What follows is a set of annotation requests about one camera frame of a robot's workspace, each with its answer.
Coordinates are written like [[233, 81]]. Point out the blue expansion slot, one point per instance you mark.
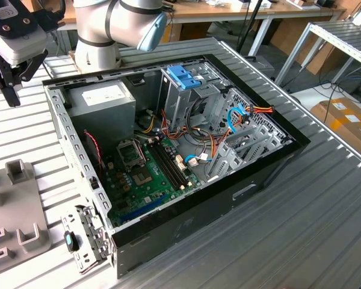
[[143, 209]]

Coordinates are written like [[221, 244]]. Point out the cardboard box with labels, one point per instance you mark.
[[343, 126]]

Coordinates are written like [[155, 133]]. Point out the blue plastic drive latch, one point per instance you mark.
[[180, 78]]

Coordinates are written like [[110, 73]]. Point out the brown cardboard sheet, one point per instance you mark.
[[291, 33]]

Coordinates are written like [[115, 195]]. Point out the black case fan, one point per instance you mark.
[[91, 150]]

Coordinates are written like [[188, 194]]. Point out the thin metal locking lever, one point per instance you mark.
[[142, 155]]

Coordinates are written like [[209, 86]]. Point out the metal drive cage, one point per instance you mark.
[[180, 105]]

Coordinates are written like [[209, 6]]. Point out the black RAM slot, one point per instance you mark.
[[166, 166], [170, 165], [163, 167], [173, 163]]

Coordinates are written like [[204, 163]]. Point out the grey parts rack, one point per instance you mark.
[[15, 204]]

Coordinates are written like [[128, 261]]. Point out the metal expansion card bracket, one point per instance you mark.
[[90, 238]]

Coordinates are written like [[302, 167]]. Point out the grey power supply unit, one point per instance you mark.
[[102, 120]]

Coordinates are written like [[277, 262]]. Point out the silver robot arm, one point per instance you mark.
[[96, 30]]

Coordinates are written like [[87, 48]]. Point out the metal disk bay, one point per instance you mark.
[[231, 161]]

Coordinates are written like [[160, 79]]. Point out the black open PC case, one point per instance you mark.
[[198, 216]]

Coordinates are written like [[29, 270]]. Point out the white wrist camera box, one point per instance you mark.
[[18, 45]]

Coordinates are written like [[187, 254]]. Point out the green motherboard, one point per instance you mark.
[[156, 192]]

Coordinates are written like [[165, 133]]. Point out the black tripod stand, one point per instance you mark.
[[249, 21]]

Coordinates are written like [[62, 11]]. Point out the wooden desk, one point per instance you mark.
[[288, 12]]

